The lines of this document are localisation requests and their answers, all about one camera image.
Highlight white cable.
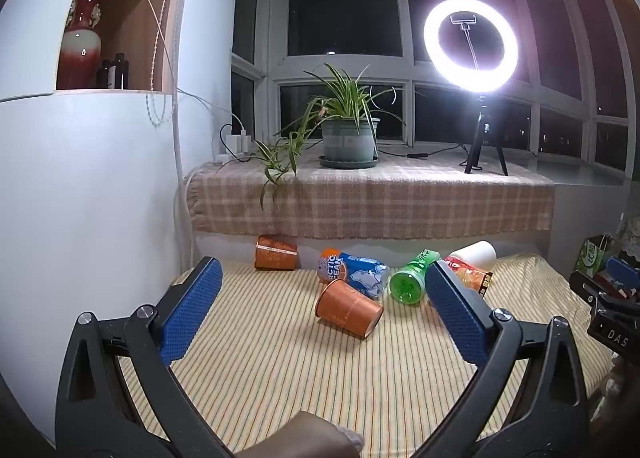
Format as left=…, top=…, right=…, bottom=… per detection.
left=116, top=0, right=247, bottom=136

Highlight white pipe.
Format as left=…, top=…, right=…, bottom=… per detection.
left=171, top=80, right=197, bottom=271

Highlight black cable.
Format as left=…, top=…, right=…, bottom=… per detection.
left=378, top=142, right=470, bottom=160

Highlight brown cloth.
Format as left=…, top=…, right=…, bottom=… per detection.
left=235, top=410, right=365, bottom=458

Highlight green plant saucer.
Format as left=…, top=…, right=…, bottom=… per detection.
left=318, top=154, right=379, bottom=170

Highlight red ceramic vase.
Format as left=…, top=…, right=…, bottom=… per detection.
left=56, top=0, right=112, bottom=90

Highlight potted spider plant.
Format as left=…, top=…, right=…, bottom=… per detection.
left=220, top=63, right=426, bottom=211

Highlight plaid cloth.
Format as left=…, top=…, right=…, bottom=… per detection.
left=187, top=159, right=556, bottom=240

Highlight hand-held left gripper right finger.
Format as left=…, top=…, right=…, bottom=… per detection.
left=410, top=260, right=594, bottom=458

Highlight green white bag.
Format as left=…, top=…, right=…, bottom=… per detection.
left=575, top=234, right=621, bottom=275

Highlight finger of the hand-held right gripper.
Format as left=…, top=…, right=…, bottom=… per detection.
left=603, top=258, right=640, bottom=291
left=569, top=270, right=603, bottom=311

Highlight wooden shelf niche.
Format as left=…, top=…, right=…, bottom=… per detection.
left=54, top=0, right=197, bottom=93

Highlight phone clamp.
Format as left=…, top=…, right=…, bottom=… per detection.
left=449, top=14, right=482, bottom=72

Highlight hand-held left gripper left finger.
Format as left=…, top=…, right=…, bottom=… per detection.
left=55, top=256, right=236, bottom=458

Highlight blue snack can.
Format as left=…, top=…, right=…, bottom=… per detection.
left=317, top=248, right=391, bottom=300

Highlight green plastic bottle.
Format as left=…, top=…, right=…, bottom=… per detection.
left=389, top=248, right=443, bottom=305

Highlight orange paper cup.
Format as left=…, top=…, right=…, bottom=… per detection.
left=254, top=234, right=299, bottom=271
left=315, top=279, right=384, bottom=338

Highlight white paper cup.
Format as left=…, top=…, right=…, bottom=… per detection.
left=449, top=240, right=497, bottom=274

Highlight striped mat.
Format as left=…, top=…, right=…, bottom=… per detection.
left=117, top=249, right=617, bottom=458

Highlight ring light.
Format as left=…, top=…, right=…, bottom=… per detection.
left=423, top=0, right=520, bottom=92

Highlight black tripod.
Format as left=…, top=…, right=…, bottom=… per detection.
left=464, top=94, right=510, bottom=177

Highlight red snack packet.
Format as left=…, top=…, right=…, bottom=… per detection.
left=444, top=256, right=494, bottom=296

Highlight bead cord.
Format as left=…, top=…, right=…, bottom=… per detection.
left=146, top=0, right=187, bottom=127

